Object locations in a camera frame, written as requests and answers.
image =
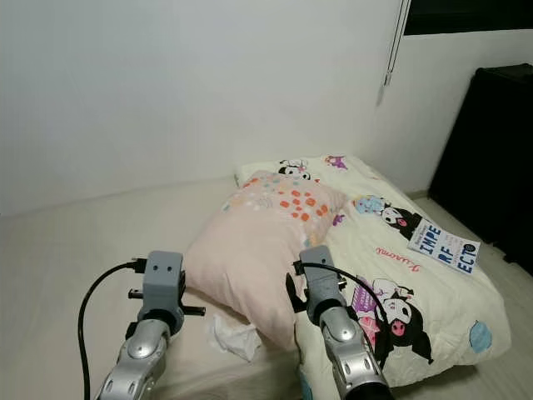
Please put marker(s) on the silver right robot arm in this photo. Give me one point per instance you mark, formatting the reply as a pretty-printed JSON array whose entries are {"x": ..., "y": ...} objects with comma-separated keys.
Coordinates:
[{"x": 350, "y": 358}]

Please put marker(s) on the white tissue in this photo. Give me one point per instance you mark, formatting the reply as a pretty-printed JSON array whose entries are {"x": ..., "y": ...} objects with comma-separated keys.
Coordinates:
[{"x": 233, "y": 340}]

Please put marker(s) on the cream cartoon print blanket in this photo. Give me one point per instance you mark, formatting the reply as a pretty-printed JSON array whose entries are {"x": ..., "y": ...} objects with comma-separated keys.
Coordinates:
[{"x": 441, "y": 312}]

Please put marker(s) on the black cabinet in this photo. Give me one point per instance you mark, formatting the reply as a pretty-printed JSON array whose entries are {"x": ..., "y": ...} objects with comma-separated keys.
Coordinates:
[{"x": 491, "y": 158}]

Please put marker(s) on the dark window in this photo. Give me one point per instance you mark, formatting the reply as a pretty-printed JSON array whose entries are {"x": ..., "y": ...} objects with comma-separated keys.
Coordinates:
[{"x": 466, "y": 15}]

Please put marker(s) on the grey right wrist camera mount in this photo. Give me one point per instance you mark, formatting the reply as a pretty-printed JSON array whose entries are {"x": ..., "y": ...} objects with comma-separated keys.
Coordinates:
[{"x": 318, "y": 285}]

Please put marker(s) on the window blind wand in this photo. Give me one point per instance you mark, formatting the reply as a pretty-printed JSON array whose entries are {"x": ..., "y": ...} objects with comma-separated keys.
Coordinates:
[{"x": 396, "y": 46}]

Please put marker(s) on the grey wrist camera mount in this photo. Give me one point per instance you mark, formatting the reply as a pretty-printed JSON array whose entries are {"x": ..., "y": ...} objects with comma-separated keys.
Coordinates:
[
  {"x": 318, "y": 285},
  {"x": 162, "y": 283}
]

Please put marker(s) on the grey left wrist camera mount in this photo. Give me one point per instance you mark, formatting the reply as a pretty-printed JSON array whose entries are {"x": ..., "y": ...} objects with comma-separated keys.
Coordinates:
[{"x": 162, "y": 283}]

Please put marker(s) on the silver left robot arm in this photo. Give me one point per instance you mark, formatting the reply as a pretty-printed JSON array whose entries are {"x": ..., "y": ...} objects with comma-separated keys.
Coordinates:
[{"x": 133, "y": 362}]

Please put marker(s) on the white blue lettered book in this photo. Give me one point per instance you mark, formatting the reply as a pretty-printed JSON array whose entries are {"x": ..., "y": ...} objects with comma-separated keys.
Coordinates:
[{"x": 445, "y": 247}]

